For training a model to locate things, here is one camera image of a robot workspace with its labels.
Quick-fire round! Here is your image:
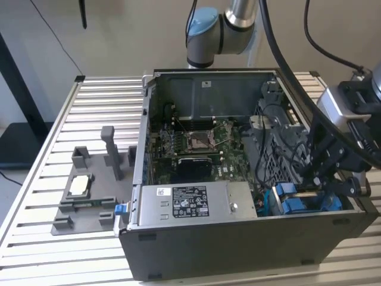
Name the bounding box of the silver power supply unit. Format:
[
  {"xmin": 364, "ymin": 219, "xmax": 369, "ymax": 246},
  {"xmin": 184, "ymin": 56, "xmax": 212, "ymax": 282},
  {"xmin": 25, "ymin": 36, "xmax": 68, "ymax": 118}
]
[{"xmin": 138, "ymin": 181, "xmax": 258, "ymax": 227}]

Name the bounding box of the black open PC case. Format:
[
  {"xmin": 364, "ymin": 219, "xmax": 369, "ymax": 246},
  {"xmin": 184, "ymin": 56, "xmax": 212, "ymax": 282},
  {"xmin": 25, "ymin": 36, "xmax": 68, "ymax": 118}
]
[{"xmin": 118, "ymin": 67, "xmax": 380, "ymax": 282}]

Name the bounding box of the grey metal disk bay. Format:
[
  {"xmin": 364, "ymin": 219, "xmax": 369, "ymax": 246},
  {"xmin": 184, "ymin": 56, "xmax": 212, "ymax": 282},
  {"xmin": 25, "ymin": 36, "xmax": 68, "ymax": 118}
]
[{"xmin": 242, "ymin": 98, "xmax": 316, "ymax": 187}]

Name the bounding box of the green motherboard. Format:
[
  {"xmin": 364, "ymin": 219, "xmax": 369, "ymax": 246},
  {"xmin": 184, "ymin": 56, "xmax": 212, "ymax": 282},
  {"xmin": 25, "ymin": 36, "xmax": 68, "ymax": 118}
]
[{"xmin": 148, "ymin": 117, "xmax": 260, "ymax": 184}]

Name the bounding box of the black monitor stand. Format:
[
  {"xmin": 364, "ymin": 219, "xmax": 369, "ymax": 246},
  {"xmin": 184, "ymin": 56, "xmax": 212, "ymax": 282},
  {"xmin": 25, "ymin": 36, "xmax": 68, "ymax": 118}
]
[{"xmin": 0, "ymin": 32, "xmax": 55, "ymax": 170}]

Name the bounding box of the CPU socket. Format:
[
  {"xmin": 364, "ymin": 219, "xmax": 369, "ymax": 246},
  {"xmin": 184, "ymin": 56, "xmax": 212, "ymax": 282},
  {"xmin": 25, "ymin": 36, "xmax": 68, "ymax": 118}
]
[{"xmin": 184, "ymin": 129, "xmax": 214, "ymax": 151}]

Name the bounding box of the grey parts rack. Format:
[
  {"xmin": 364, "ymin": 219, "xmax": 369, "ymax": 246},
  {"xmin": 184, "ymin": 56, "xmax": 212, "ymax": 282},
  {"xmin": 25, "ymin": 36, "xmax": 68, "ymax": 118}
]
[{"xmin": 51, "ymin": 125, "xmax": 138, "ymax": 236}]

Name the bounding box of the pale blue data wire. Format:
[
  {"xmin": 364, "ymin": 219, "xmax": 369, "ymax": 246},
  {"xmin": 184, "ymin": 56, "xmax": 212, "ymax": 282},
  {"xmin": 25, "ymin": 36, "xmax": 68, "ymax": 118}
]
[{"xmin": 261, "ymin": 187, "xmax": 272, "ymax": 216}]

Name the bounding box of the black graphics card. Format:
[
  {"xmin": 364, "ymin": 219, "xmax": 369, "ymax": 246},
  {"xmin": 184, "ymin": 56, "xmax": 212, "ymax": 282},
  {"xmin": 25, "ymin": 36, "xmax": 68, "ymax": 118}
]
[{"xmin": 177, "ymin": 156, "xmax": 214, "ymax": 182}]

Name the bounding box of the thin black wall cable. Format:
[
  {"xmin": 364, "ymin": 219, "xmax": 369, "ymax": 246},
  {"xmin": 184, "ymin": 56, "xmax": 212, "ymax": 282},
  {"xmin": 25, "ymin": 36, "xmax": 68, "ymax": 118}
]
[{"xmin": 29, "ymin": 0, "xmax": 83, "ymax": 77}]

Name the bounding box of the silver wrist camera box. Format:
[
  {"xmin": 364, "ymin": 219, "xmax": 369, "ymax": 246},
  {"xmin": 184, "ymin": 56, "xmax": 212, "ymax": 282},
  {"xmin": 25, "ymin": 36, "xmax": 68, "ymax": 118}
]
[{"xmin": 317, "ymin": 86, "xmax": 355, "ymax": 135}]

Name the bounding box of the black antenna rod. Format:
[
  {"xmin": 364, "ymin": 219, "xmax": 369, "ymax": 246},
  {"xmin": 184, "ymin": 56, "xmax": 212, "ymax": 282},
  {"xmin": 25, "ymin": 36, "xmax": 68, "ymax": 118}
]
[{"xmin": 78, "ymin": 0, "xmax": 88, "ymax": 30}]

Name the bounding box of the black disk wire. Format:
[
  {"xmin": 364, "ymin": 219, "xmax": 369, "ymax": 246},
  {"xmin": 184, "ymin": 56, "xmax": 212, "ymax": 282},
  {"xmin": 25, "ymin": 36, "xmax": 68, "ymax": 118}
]
[
  {"xmin": 297, "ymin": 145, "xmax": 316, "ymax": 185},
  {"xmin": 288, "ymin": 142, "xmax": 310, "ymax": 182}
]

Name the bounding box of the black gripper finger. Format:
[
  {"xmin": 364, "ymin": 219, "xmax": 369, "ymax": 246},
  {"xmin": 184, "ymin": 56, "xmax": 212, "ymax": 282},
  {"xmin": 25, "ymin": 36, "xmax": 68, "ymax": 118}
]
[
  {"xmin": 309, "ymin": 142, "xmax": 346, "ymax": 191},
  {"xmin": 299, "ymin": 119, "xmax": 328, "ymax": 179}
]

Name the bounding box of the green RAM stick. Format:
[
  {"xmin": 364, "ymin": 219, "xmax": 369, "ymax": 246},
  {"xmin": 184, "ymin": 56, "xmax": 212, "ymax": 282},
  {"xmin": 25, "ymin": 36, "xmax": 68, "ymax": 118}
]
[{"xmin": 71, "ymin": 201, "xmax": 105, "ymax": 209}]

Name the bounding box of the thin black floor cable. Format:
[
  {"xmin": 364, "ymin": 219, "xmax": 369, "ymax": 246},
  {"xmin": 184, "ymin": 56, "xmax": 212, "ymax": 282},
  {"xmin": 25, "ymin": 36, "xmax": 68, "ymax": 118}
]
[{"xmin": 0, "ymin": 171, "xmax": 23, "ymax": 186}]

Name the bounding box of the long black wire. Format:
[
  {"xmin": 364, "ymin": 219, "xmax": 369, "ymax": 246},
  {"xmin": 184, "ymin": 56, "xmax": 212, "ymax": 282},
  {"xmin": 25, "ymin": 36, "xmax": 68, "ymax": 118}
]
[{"xmin": 255, "ymin": 105, "xmax": 273, "ymax": 190}]

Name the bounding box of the silver CPU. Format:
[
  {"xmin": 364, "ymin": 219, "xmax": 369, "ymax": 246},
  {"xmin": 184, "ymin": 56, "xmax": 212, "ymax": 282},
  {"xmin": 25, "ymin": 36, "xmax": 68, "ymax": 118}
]
[{"xmin": 68, "ymin": 175, "xmax": 90, "ymax": 196}]

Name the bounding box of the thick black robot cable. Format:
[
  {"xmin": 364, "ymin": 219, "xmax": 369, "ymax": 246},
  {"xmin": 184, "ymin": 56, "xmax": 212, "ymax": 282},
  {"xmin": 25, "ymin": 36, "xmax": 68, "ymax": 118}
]
[{"xmin": 258, "ymin": 0, "xmax": 381, "ymax": 169}]

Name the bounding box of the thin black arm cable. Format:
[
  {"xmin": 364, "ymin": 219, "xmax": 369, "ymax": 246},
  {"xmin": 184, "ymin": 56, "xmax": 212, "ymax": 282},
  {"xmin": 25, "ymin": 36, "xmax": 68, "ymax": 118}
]
[{"xmin": 185, "ymin": 0, "xmax": 199, "ymax": 34}]

